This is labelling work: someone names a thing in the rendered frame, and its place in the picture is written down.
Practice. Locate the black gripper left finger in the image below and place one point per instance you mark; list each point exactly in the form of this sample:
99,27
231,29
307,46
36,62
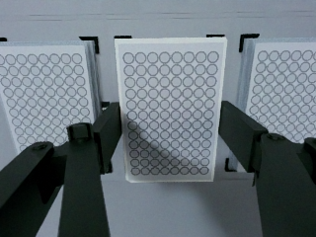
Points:
30,183

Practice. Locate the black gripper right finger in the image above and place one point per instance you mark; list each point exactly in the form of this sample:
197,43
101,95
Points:
284,173

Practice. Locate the grey flat deck plate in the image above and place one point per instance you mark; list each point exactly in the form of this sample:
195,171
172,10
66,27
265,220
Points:
222,208

